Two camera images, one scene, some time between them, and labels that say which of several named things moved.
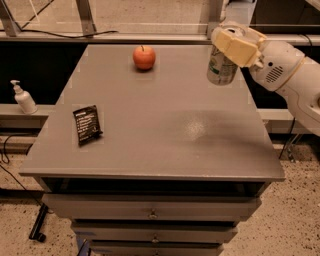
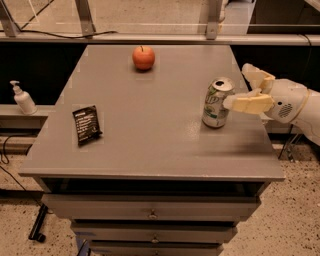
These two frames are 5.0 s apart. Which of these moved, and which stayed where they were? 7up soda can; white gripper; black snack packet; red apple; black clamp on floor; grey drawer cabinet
Moved: 7up soda can; white gripper
Stayed: black clamp on floor; red apple; black snack packet; grey drawer cabinet
